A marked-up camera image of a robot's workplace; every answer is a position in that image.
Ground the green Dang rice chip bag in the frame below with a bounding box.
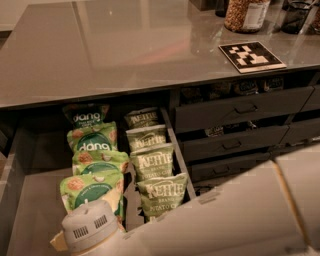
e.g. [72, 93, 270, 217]
[60, 170, 125, 224]

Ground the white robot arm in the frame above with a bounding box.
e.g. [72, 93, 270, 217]
[51, 144, 320, 256]

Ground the open grey top drawer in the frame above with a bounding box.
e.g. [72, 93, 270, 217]
[0, 105, 201, 256]

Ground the front Kettle jalapeno chip bag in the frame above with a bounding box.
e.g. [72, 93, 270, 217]
[137, 173, 187, 222]

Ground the rear dark Dang chip bag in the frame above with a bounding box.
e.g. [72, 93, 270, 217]
[62, 103, 110, 128]

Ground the rear Kettle chip bag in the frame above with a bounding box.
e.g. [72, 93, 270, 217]
[125, 107, 159, 129]

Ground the grey bottom middle drawer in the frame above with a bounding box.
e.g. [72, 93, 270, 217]
[188, 153, 270, 182]

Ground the grey upper middle drawer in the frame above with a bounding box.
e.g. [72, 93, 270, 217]
[175, 86, 313, 133]

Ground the grey right middle drawer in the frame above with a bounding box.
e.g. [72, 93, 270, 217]
[281, 118, 320, 144]

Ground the grey right upper drawer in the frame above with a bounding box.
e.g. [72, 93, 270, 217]
[302, 85, 320, 112]

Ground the dark container on counter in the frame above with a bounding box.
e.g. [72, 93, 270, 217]
[281, 0, 312, 34]

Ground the black white fiducial marker tile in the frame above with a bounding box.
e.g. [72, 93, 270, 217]
[218, 41, 287, 74]

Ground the glass jar of grains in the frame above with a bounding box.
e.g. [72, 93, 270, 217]
[224, 0, 271, 33]

